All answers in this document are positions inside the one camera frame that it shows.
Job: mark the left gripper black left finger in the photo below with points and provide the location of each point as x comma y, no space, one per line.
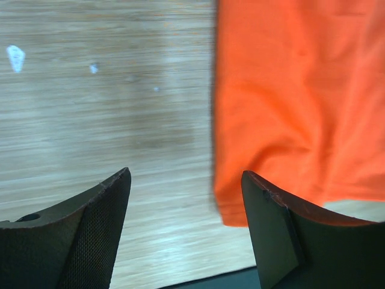
72,244

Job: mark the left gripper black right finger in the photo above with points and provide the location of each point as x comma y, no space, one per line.
298,244

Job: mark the orange t-shirt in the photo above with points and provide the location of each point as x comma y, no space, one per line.
299,100

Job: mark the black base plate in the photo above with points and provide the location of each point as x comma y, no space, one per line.
240,279

